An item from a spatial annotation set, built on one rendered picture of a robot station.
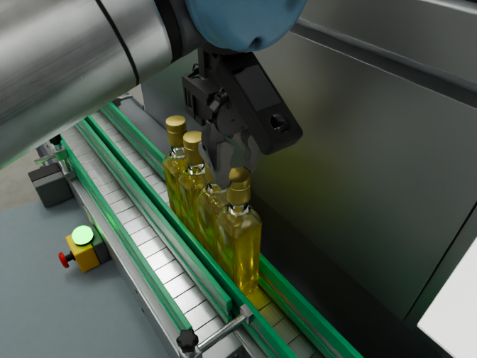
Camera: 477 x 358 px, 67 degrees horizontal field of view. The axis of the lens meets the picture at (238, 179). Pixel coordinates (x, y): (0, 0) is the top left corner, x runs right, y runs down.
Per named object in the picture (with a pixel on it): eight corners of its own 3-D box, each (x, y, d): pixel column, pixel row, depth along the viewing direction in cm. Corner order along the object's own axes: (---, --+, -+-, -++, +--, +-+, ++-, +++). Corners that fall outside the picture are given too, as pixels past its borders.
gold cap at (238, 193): (255, 199, 53) (256, 176, 50) (236, 209, 51) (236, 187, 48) (240, 185, 55) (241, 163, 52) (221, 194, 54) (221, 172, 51)
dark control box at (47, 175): (74, 197, 105) (64, 175, 100) (45, 209, 102) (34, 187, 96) (64, 182, 110) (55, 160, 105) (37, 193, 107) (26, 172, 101)
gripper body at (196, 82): (230, 100, 52) (229, 11, 44) (269, 127, 46) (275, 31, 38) (183, 116, 48) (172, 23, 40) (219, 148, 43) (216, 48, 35)
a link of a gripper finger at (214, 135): (227, 158, 49) (234, 98, 44) (234, 164, 48) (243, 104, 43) (197, 166, 46) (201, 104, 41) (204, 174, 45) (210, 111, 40)
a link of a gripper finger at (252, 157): (243, 152, 57) (236, 104, 50) (267, 172, 53) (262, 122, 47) (227, 161, 56) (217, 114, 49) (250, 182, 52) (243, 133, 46)
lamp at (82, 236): (96, 240, 84) (94, 231, 82) (77, 249, 82) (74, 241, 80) (90, 228, 87) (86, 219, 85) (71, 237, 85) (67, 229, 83)
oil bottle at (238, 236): (259, 288, 69) (265, 211, 54) (235, 305, 66) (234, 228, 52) (241, 268, 72) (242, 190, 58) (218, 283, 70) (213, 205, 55)
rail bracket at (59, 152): (78, 179, 93) (61, 136, 84) (48, 191, 89) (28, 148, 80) (73, 171, 95) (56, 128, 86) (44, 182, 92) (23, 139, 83)
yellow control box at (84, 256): (111, 260, 89) (103, 241, 84) (81, 275, 86) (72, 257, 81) (101, 242, 93) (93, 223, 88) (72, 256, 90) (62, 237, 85)
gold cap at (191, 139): (210, 158, 60) (209, 136, 57) (192, 167, 58) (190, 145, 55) (198, 148, 62) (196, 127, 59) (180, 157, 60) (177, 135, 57)
